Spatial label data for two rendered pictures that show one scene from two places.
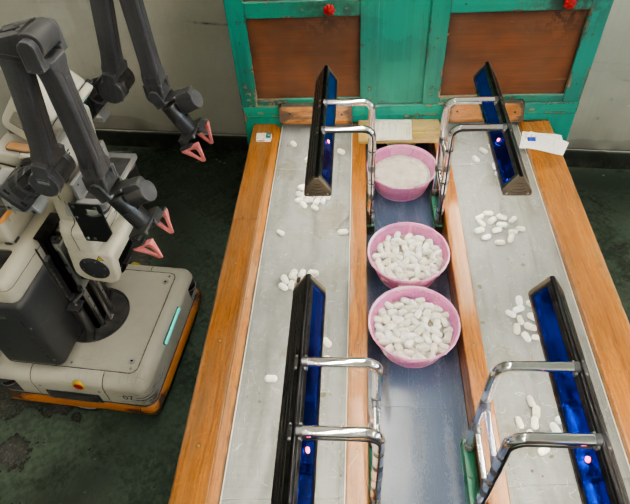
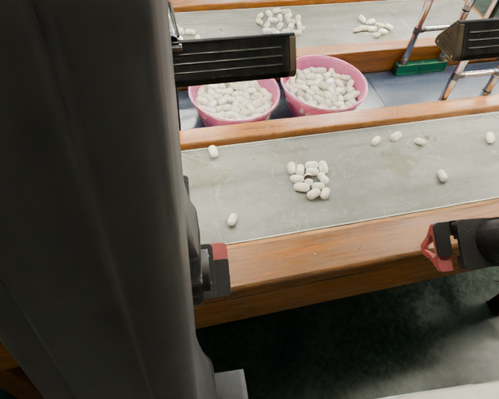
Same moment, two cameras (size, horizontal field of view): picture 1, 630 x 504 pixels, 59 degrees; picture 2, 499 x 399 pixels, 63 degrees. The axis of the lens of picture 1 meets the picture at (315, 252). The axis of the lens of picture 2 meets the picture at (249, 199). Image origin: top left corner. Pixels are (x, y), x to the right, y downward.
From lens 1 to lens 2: 1.76 m
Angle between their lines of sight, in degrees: 66
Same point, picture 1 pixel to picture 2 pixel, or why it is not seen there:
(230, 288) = (360, 245)
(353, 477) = (482, 103)
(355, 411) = (433, 108)
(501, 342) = (311, 42)
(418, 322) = (315, 85)
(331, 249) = (243, 161)
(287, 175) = not seen: hidden behind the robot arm
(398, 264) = (247, 103)
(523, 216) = not seen: hidden behind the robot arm
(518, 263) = (219, 32)
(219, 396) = (496, 208)
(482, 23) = not seen: outside the picture
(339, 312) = (332, 139)
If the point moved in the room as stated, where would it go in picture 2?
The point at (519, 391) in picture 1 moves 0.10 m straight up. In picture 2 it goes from (349, 36) to (357, 9)
